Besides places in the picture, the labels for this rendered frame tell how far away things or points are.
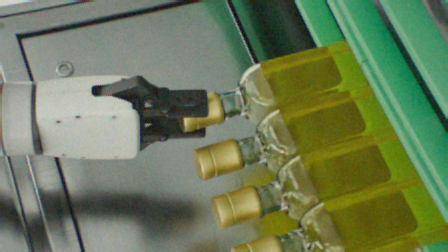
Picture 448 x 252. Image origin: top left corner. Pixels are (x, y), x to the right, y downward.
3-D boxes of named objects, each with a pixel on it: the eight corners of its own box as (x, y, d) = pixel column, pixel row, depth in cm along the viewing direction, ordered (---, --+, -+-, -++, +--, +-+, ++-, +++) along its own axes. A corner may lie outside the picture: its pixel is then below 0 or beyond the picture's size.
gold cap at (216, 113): (212, 102, 92) (174, 112, 91) (214, 85, 89) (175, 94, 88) (222, 129, 91) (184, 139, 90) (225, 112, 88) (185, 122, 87)
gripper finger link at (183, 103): (143, 120, 87) (208, 118, 87) (144, 103, 84) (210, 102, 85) (142, 94, 88) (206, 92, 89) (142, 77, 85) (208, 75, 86)
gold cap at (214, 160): (229, 148, 90) (191, 159, 89) (232, 131, 87) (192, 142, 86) (241, 176, 88) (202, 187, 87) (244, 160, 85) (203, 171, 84)
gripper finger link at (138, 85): (74, 113, 86) (123, 126, 89) (114, 76, 81) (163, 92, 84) (74, 103, 87) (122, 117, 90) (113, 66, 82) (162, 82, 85)
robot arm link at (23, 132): (11, 175, 90) (39, 174, 90) (-2, 132, 82) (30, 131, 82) (14, 113, 94) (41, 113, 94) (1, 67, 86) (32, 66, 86)
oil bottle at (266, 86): (401, 49, 99) (228, 94, 94) (416, 18, 95) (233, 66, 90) (423, 88, 97) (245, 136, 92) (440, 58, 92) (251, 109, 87)
